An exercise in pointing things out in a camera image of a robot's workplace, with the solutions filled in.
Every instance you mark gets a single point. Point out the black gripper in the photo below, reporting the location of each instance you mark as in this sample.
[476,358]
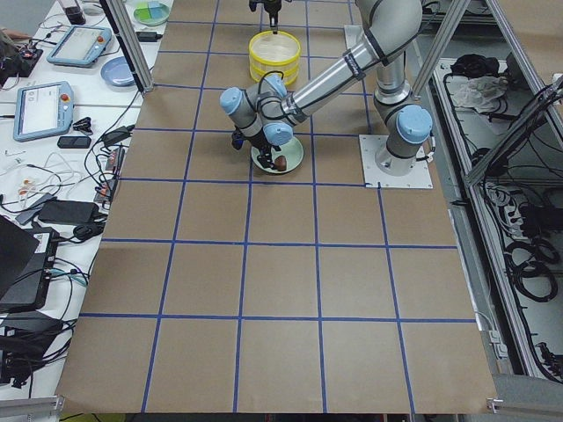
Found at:
[272,6]
[259,143]

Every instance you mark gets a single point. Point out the brown steamed bun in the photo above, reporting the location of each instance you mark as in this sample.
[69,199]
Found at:
[280,163]

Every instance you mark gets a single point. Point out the yellow bamboo steamer basket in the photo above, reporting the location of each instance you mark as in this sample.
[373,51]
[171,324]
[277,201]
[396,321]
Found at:
[289,70]

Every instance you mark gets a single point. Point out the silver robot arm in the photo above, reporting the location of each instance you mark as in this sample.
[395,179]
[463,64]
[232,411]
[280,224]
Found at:
[264,114]

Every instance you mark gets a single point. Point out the light green plate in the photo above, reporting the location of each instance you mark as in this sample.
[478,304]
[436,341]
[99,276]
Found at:
[292,150]

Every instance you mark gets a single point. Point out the green bowl with blocks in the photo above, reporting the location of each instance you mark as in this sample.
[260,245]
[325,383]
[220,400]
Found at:
[151,13]

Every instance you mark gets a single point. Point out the black power adapter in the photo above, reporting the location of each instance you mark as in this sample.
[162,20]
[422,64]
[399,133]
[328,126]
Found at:
[146,36]

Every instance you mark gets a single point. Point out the blue plate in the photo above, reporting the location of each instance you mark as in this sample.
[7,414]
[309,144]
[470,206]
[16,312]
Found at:
[116,72]

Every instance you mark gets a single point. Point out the upper teach pendant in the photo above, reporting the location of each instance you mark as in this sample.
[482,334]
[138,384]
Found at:
[81,46]

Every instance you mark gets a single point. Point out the teach pendant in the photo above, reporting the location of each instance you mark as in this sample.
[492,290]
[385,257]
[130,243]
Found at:
[42,111]
[81,46]

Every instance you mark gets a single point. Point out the white crumpled cloth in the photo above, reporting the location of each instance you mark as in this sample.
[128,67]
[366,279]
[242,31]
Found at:
[481,94]

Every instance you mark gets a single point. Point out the lower teach pendant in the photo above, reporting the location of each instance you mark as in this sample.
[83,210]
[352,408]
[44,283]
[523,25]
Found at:
[42,111]

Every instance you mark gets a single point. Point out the black laptop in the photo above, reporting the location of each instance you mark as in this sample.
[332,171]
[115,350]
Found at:
[27,256]

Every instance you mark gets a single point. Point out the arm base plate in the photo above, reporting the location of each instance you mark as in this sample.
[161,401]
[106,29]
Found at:
[353,38]
[383,170]

